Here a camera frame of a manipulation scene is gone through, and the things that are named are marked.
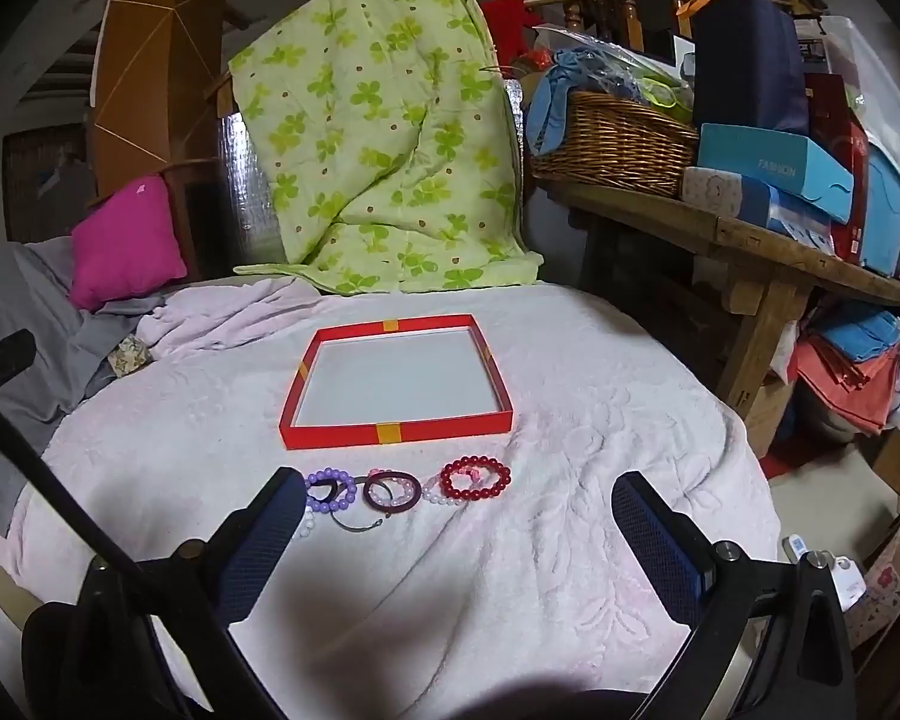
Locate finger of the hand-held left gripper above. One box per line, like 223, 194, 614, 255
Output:
0, 328, 37, 398

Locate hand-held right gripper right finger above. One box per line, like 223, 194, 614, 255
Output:
613, 472, 857, 720

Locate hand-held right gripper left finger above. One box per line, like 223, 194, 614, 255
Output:
67, 467, 306, 691

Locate silver bangle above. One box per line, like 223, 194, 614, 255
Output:
328, 506, 387, 537

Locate purple bead bracelet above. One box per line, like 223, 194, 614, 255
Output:
305, 467, 359, 515

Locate maroon hair ring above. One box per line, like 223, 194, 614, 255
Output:
364, 472, 423, 517

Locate red shallow box tray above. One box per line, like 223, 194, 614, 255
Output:
279, 313, 515, 451

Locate red bead bracelet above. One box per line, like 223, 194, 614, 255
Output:
439, 455, 512, 503

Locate pink white crystal bracelet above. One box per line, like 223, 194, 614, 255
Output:
371, 469, 455, 509

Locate grey cloth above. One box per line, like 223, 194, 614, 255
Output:
0, 236, 170, 541

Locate pale pink blanket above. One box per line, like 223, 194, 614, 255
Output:
0, 277, 785, 720

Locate small patterned cloth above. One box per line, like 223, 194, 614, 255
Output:
109, 334, 155, 376

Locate magenta cushion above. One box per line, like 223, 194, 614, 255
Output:
70, 174, 188, 312

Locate dark wicker panel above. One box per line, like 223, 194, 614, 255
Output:
1, 126, 95, 242

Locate small white device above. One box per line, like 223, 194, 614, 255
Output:
784, 534, 867, 608

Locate floral paper bag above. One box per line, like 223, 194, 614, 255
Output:
844, 514, 900, 650

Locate orange red cloth stack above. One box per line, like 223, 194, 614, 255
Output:
787, 330, 900, 436

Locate wooden bench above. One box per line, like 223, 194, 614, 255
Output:
532, 176, 900, 428

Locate blue folded cloth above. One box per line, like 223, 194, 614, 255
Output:
817, 307, 900, 361

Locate brown wooden panel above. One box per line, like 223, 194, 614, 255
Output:
88, 0, 237, 211

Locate blue white printed box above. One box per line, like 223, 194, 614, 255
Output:
766, 191, 835, 256

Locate white patterned box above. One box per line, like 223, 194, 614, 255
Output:
681, 166, 770, 227

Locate light blue cardboard box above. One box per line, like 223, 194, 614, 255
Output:
696, 122, 856, 224

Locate blue plastic bin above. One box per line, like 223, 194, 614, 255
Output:
862, 142, 900, 275

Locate wicker basket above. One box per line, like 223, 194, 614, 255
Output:
529, 90, 700, 200

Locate green clover quilt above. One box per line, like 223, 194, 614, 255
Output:
229, 0, 545, 295

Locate clear plastic bag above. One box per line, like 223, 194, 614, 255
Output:
532, 22, 695, 110

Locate dark red box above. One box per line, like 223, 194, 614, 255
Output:
804, 73, 871, 263

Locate navy blue bag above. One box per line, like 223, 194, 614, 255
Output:
690, 0, 809, 136

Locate white plastic bag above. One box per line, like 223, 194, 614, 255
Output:
795, 15, 900, 166

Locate black cable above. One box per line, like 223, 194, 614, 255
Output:
0, 382, 282, 720

